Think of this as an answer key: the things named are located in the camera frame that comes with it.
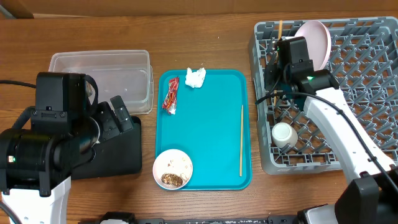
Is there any black plastic tray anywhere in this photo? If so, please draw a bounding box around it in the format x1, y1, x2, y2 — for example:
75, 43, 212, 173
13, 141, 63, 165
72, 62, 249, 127
72, 116, 142, 180

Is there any red snack wrapper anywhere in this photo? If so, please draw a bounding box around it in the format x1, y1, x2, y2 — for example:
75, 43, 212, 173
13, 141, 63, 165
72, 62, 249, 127
162, 77, 179, 114

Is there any small plate with food scraps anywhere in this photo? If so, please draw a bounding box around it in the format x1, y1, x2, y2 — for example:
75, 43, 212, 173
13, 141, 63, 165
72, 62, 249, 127
152, 149, 193, 190

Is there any crumpled white tissue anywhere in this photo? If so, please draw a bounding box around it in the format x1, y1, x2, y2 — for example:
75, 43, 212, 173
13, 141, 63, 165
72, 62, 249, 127
185, 68, 206, 88

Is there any grey dishwasher rack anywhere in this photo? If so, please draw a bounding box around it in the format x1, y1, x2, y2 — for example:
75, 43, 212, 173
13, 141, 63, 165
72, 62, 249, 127
249, 17, 397, 175

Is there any clear plastic bin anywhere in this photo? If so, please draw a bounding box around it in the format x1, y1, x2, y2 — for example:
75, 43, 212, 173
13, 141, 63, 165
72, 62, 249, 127
49, 50, 154, 114

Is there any white cup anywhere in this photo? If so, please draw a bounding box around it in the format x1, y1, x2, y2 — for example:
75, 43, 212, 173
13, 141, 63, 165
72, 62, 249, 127
271, 122, 298, 148

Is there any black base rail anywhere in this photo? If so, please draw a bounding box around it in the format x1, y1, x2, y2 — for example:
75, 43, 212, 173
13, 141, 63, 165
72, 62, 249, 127
78, 212, 299, 224

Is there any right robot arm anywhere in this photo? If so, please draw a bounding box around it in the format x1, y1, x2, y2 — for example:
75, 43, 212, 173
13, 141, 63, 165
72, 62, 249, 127
265, 37, 397, 224

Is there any teal plastic serving tray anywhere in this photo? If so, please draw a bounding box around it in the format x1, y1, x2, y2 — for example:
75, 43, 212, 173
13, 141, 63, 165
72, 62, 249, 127
155, 69, 252, 190

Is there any large pink plate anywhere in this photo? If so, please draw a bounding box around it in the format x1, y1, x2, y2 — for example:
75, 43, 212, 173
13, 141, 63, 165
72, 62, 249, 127
294, 20, 331, 71

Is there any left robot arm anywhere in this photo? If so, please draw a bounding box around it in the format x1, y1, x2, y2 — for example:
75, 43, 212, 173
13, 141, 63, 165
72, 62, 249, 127
1, 72, 142, 223

